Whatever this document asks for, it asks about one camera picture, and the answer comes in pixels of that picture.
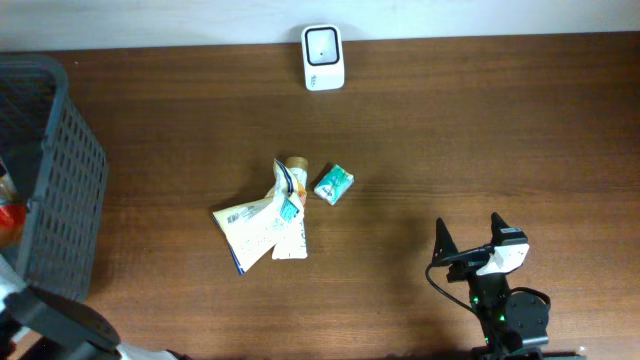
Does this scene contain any orange spaghetti packet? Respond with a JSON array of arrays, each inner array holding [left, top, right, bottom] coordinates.
[[1, 167, 27, 247]]

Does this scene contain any white tube with tan cap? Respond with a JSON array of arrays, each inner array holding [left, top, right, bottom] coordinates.
[[272, 156, 308, 260]]

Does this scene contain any white barcode scanner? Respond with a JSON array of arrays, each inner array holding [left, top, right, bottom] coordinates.
[[301, 24, 345, 92]]

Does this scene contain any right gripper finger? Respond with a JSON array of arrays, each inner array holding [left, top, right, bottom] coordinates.
[[431, 217, 459, 267], [491, 212, 509, 245]]

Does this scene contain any right black cable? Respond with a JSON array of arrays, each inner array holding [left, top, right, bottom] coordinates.
[[425, 245, 552, 321]]

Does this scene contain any teal tissue pack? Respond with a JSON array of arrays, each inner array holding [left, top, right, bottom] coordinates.
[[314, 165, 355, 205]]

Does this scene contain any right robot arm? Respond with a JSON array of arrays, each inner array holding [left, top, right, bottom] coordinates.
[[425, 212, 582, 360]]

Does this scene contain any grey plastic mesh basket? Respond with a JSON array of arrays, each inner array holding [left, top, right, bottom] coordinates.
[[1, 55, 109, 302]]

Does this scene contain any cream snack bag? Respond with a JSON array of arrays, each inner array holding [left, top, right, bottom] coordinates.
[[212, 157, 308, 275]]

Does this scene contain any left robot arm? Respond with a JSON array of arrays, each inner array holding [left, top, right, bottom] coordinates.
[[1, 260, 189, 360]]

